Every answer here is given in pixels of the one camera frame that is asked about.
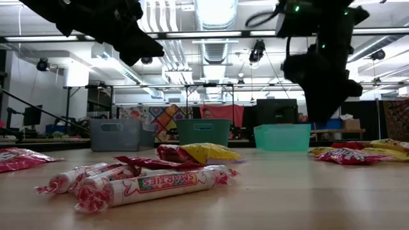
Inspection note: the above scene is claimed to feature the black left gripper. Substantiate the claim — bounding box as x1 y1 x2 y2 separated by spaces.
68 0 166 67

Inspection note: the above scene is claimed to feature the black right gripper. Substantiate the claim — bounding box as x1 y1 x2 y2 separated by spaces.
281 53 364 124

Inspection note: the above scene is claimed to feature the yellow candy packet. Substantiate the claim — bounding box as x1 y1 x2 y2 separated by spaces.
307 146 337 157
360 147 409 163
369 137 409 153
181 142 246 166

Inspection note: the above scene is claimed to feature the Smarties candy roll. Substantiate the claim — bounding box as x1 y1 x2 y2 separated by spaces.
34 162 109 196
74 168 240 214
140 164 231 177
72 164 141 196

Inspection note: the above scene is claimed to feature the blue storage bin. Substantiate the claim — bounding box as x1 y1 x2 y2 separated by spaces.
299 118 343 130

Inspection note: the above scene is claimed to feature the wooden bench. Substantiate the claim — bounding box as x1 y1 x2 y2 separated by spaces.
310 128 367 141

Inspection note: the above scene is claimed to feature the cardboard box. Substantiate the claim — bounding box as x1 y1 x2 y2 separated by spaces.
342 118 362 130

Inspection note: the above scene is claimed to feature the white ceiling pipe bundle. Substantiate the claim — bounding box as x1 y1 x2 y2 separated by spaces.
135 0 196 84

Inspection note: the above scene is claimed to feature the black cabinet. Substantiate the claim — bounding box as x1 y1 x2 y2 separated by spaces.
255 98 299 126

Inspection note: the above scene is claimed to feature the mint green plastic bin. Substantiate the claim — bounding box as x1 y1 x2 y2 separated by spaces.
253 123 312 153

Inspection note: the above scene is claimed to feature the black room divider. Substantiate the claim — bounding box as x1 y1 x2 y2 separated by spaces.
339 100 383 141

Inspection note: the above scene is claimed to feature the colourful patchwork quilt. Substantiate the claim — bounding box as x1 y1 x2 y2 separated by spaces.
118 103 194 143

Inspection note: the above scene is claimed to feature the dark patterned hanging cloth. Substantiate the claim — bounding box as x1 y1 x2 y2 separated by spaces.
382 99 409 142

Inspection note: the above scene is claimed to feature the grey translucent plastic bin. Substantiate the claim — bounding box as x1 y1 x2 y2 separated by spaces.
89 118 158 152

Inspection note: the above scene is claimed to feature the red hanging cloth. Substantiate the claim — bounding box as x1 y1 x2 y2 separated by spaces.
199 104 245 128

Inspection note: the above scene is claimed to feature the dark teal plastic bin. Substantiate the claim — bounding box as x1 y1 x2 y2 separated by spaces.
175 118 232 148

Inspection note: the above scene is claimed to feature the black computer monitor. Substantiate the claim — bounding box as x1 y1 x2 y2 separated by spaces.
22 104 43 127

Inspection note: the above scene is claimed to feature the black overhead frame beam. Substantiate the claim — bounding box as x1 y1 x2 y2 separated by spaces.
0 27 409 44

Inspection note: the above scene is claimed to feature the black metal scaffold frame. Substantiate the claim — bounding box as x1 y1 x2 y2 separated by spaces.
63 82 236 141

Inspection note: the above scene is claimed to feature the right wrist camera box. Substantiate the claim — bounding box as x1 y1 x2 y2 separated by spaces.
275 1 322 38

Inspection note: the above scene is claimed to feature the silver ventilation duct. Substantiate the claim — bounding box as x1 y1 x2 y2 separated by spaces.
193 0 240 100

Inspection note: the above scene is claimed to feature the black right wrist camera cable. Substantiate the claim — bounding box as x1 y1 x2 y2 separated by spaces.
245 8 293 58

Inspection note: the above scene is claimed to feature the black taut cable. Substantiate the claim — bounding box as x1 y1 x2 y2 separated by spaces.
0 86 91 132

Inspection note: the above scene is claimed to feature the black aluminium table frame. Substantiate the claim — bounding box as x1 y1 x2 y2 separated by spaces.
0 139 409 153

